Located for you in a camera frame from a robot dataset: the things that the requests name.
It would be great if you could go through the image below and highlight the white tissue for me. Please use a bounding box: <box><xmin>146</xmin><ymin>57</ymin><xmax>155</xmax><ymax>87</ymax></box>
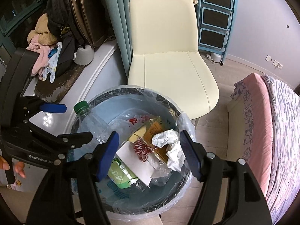
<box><xmin>151</xmin><ymin>130</ymin><xmax>186</xmax><ymax>172</ymax></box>

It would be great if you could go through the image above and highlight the trash bin with liner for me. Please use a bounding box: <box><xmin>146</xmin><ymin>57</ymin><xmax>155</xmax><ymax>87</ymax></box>
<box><xmin>68</xmin><ymin>85</ymin><xmax>195</xmax><ymax>221</ymax></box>

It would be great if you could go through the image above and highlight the left hand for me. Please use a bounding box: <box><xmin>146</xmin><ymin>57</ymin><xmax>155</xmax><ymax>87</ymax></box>
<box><xmin>0</xmin><ymin>156</ymin><xmax>26</xmax><ymax>178</ymax></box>

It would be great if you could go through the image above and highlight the clear bottle green cap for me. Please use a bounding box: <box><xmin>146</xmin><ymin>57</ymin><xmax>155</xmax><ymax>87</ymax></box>
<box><xmin>73</xmin><ymin>100</ymin><xmax>111</xmax><ymax>145</ymax></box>

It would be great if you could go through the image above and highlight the pile of clothes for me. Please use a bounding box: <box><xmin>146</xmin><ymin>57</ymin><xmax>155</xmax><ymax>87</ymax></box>
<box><xmin>26</xmin><ymin>13</ymin><xmax>62</xmax><ymax>83</ymax></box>

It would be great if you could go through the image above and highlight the pink floral bed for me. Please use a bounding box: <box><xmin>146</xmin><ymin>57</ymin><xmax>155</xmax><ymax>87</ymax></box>
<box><xmin>227</xmin><ymin>73</ymin><xmax>299</xmax><ymax>224</ymax></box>

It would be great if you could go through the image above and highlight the dark backpack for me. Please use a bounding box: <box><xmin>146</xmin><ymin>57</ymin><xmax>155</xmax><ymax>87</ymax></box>
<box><xmin>46</xmin><ymin>0</ymin><xmax>114</xmax><ymax>48</ymax></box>

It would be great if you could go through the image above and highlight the cream white chair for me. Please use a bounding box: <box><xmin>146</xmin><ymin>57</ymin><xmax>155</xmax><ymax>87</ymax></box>
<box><xmin>128</xmin><ymin>0</ymin><xmax>219</xmax><ymax>120</ymax></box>

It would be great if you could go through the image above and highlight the teal curtain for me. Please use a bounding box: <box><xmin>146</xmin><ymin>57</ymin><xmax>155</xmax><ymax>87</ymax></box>
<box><xmin>104</xmin><ymin>0</ymin><xmax>132</xmax><ymax>75</ymax></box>

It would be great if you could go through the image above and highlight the blue shelf rack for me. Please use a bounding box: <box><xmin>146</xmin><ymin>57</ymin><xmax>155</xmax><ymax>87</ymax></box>
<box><xmin>196</xmin><ymin>0</ymin><xmax>238</xmax><ymax>65</ymax></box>

